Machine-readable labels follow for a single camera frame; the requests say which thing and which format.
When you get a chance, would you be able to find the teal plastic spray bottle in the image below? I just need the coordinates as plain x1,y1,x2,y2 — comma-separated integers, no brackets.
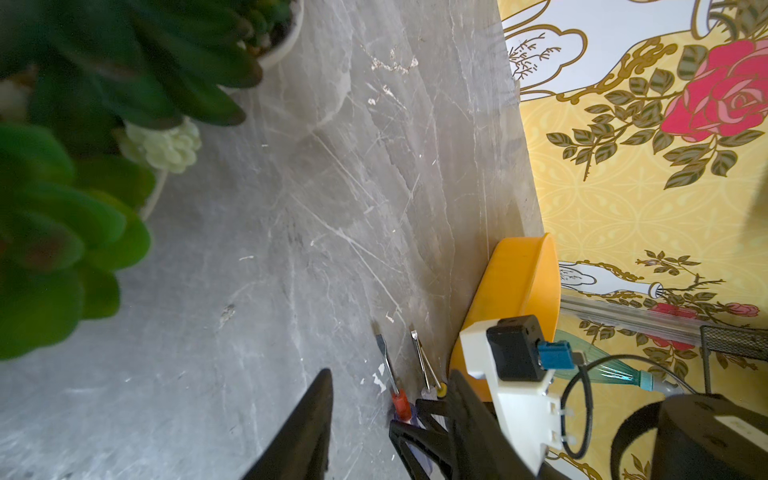
555,330,685,397

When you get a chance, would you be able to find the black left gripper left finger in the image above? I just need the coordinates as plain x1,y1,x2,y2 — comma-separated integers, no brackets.
243,368,333,480

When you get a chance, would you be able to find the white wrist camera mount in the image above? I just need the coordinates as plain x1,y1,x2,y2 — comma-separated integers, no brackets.
459,315,583,474

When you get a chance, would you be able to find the red blue clear screwdriver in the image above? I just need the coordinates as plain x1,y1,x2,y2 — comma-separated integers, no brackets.
372,322,434,476

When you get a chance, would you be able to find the yellow plastic storage box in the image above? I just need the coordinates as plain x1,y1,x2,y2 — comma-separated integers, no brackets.
461,234,574,370

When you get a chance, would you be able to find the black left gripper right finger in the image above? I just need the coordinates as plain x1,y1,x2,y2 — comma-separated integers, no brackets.
446,370,566,479

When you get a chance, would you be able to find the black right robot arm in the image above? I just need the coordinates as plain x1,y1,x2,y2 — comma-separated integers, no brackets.
389,389,767,479

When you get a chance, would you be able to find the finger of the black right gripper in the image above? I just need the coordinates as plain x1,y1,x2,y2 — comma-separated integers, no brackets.
388,398,459,479

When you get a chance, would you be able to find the green artificial succulent plant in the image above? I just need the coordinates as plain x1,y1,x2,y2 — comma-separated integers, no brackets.
1,1,303,360

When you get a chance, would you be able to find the aluminium frame rail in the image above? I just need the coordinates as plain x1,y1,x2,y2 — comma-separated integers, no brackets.
560,295,703,345

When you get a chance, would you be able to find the black wire wall basket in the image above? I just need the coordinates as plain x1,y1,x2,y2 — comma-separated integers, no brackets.
700,324,767,394

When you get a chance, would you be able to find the black camera cable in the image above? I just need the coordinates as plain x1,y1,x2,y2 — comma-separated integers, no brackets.
559,353,700,461

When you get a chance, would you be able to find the small black yellow screwdriver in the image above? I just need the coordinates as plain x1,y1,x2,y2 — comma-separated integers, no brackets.
410,329,447,399

